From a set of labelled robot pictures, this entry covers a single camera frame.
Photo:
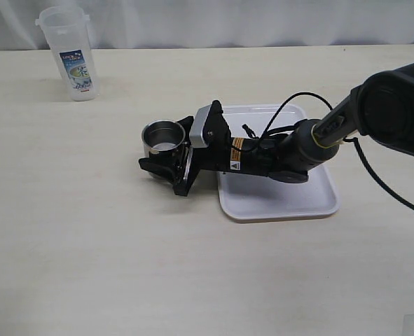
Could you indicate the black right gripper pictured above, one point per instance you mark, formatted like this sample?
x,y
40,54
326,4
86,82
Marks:
x,y
226,153

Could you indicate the stainless steel cup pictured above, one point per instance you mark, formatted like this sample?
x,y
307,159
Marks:
x,y
162,137

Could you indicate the clear plastic container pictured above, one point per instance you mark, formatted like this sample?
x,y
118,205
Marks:
x,y
66,32

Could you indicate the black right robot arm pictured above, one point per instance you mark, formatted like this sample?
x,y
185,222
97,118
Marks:
x,y
382,108

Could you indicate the white plastic tray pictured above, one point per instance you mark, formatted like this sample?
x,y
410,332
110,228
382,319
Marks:
x,y
248,198

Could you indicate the white backdrop curtain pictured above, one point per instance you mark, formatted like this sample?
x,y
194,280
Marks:
x,y
221,24

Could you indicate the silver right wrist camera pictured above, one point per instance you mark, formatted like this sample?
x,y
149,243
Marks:
x,y
198,135

